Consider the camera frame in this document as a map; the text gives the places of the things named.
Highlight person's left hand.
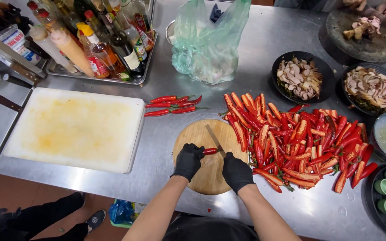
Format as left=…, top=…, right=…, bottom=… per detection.
left=171, top=143, right=206, bottom=183

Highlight person's right hand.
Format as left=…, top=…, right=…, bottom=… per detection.
left=222, top=152, right=256, bottom=195

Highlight steel kitchen knife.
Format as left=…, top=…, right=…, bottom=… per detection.
left=205, top=124, right=227, bottom=158

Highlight round wooden cutting board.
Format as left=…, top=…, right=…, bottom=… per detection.
left=173, top=119, right=249, bottom=196

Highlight whole red chili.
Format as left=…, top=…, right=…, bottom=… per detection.
left=143, top=108, right=174, bottom=117
left=171, top=106, right=209, bottom=114
left=145, top=102, right=180, bottom=108
left=176, top=95, right=203, bottom=108
left=150, top=95, right=195, bottom=104

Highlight pile of halved red chilies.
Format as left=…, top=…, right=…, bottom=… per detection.
left=218, top=92, right=379, bottom=194

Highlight person's black apron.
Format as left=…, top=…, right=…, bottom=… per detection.
left=162, top=213, right=261, bottom=241

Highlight steel tray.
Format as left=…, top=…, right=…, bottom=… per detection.
left=45, top=29, right=159, bottom=85

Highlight blue plastic bag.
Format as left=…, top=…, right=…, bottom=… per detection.
left=108, top=199, right=137, bottom=229

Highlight green translucent plastic bag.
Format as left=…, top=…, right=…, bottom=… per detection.
left=171, top=0, right=251, bottom=85

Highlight sliced meat with greens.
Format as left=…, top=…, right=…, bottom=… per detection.
left=276, top=57, right=323, bottom=101
left=344, top=66, right=386, bottom=114

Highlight small steel bowl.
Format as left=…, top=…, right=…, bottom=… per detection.
left=165, top=19, right=177, bottom=45

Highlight white plastic cutting board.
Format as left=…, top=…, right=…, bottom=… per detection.
left=3, top=87, right=146, bottom=174

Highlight group of sauce bottles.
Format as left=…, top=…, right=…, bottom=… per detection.
left=26, top=0, right=155, bottom=80

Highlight dark blue cloth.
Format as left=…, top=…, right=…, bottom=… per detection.
left=209, top=3, right=224, bottom=23

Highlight black round tray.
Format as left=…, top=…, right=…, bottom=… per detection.
left=363, top=164, right=386, bottom=241

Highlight orange squeeze bottle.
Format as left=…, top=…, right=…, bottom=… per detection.
left=50, top=29, right=95, bottom=78

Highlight round grey chopping block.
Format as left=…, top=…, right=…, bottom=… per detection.
left=325, top=6, right=386, bottom=63

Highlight white squeeze bottle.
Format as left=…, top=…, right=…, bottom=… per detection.
left=28, top=25, right=79, bottom=74

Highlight chunks of cooked meat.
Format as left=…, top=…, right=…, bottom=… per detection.
left=343, top=15, right=382, bottom=41

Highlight white labelled packet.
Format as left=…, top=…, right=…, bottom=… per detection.
left=0, top=24, right=43, bottom=65

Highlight black-handled knife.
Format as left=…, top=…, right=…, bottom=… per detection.
left=1, top=73, right=33, bottom=89

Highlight brown-handled knife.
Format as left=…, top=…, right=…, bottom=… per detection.
left=0, top=95, right=25, bottom=113

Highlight steel shelf rail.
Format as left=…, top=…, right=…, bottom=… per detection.
left=0, top=27, right=48, bottom=85

